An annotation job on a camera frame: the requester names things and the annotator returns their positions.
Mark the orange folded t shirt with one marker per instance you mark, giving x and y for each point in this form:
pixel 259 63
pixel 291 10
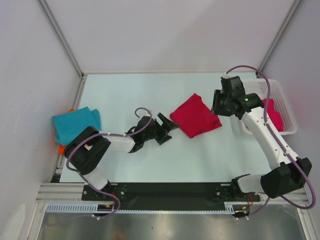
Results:
pixel 61 148

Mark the white plastic basket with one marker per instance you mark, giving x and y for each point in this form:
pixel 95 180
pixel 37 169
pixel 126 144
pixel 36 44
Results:
pixel 260 87

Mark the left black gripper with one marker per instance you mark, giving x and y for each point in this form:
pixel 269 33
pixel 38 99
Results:
pixel 167 126

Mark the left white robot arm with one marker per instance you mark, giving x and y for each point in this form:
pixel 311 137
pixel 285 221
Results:
pixel 85 153

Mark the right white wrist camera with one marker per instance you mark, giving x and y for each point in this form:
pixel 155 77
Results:
pixel 225 76

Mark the red t shirt in basket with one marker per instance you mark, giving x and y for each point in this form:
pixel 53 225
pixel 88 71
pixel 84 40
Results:
pixel 272 114

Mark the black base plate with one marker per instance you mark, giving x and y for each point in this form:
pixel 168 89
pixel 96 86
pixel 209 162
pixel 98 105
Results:
pixel 177 196

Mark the red t shirt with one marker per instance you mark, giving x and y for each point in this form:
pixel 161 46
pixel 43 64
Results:
pixel 194 117
pixel 272 114

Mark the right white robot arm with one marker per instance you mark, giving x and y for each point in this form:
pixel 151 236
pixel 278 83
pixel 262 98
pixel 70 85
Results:
pixel 287 170

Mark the teal folded t shirt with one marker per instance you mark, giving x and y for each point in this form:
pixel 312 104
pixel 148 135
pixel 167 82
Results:
pixel 69 125

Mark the white slotted cable duct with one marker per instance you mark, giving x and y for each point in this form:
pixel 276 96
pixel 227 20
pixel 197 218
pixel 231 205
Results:
pixel 95 208

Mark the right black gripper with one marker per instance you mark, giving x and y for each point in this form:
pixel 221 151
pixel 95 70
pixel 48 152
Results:
pixel 216 109

